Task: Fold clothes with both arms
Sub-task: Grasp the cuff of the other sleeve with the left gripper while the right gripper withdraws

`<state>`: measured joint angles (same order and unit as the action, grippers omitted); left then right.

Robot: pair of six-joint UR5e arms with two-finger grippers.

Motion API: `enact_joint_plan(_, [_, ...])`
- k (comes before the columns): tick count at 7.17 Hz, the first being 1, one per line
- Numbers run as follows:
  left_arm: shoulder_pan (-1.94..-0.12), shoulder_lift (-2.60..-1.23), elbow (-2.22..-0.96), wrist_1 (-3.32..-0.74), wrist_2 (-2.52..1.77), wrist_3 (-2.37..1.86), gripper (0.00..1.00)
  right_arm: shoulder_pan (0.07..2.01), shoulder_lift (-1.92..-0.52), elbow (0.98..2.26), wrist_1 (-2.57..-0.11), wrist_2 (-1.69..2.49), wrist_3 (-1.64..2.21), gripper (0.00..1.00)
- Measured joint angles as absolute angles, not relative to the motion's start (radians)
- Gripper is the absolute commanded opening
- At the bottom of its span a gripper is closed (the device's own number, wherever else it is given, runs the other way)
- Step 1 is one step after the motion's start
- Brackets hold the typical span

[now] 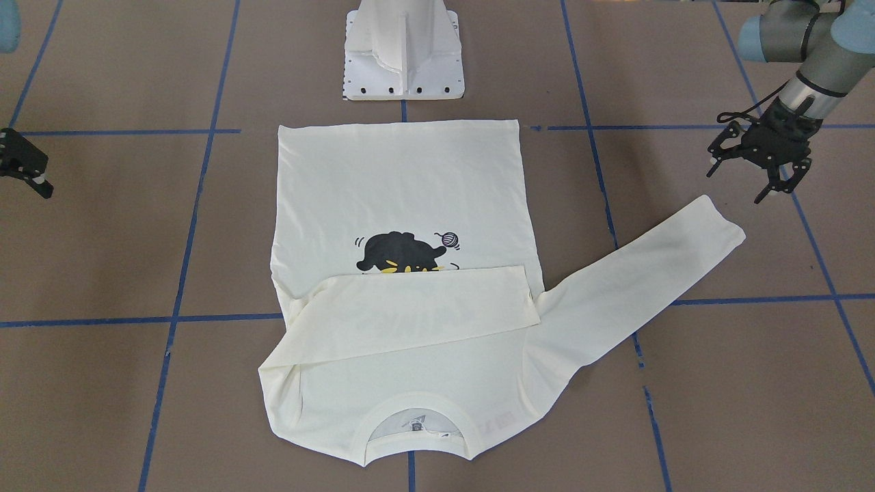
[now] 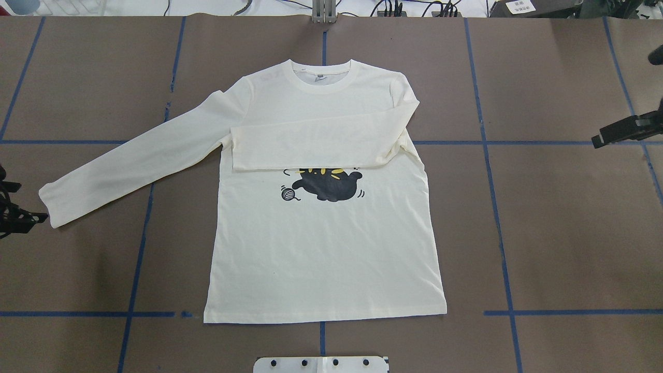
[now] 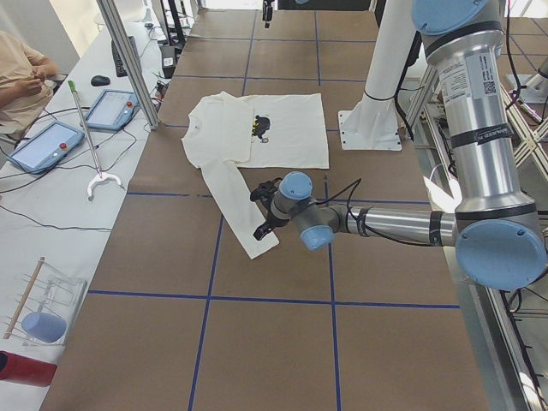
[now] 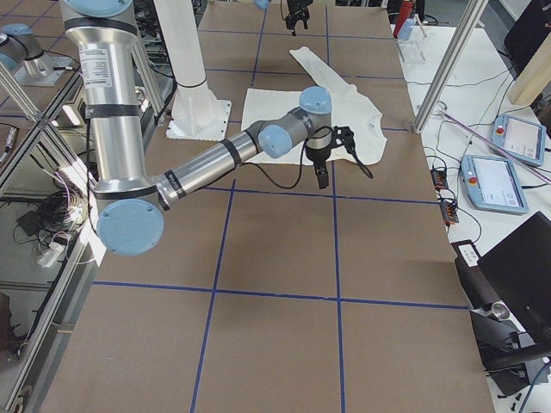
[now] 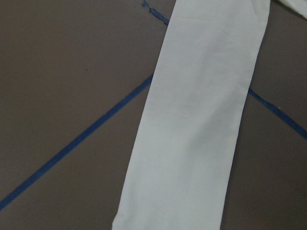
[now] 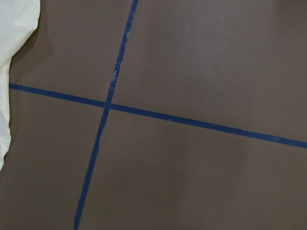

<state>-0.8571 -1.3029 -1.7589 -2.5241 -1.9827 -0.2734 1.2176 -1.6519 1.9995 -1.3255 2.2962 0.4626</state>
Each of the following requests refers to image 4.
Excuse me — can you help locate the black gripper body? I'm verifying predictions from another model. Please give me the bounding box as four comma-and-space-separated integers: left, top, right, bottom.
306, 136, 331, 170
286, 0, 311, 20

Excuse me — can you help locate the cream long-sleeve cat shirt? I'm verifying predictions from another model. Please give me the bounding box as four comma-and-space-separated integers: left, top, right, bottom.
241, 46, 387, 165

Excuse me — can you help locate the blue cup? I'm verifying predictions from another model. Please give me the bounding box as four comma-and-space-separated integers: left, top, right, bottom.
397, 18, 416, 41

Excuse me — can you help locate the red bottle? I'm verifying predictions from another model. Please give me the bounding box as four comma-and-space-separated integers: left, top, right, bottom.
395, 0, 415, 30

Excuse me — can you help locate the reacher grabber stick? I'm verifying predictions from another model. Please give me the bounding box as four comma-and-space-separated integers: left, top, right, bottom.
434, 101, 551, 183

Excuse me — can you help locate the orange black connector strip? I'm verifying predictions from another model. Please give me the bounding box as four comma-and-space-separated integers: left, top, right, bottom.
430, 167, 459, 228

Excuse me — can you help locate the blue teach pendant near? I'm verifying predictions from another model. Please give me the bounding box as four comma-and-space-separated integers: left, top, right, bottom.
461, 155, 529, 215

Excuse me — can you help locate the blue teach pendant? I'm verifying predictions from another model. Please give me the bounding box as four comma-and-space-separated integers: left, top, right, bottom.
461, 155, 529, 215
492, 114, 547, 167

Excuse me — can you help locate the blue teach pendant far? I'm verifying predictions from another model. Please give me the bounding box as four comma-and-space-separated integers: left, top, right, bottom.
492, 114, 547, 167

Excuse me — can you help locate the black monitor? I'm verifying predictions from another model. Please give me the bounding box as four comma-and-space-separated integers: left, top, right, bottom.
479, 212, 550, 342

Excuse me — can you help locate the silver metal cylinder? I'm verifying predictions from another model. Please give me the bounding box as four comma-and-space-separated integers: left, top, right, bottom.
487, 301, 511, 322

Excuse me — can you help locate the wooden board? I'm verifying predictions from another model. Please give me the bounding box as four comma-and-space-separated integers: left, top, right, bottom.
507, 0, 551, 107

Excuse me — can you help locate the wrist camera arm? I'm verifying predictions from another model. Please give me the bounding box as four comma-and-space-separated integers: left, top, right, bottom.
331, 126, 356, 154

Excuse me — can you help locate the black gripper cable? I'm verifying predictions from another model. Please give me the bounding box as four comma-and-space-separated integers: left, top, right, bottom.
243, 145, 375, 190

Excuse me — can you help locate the aluminium frame post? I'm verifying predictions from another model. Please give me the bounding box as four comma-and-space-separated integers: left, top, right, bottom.
412, 0, 489, 134

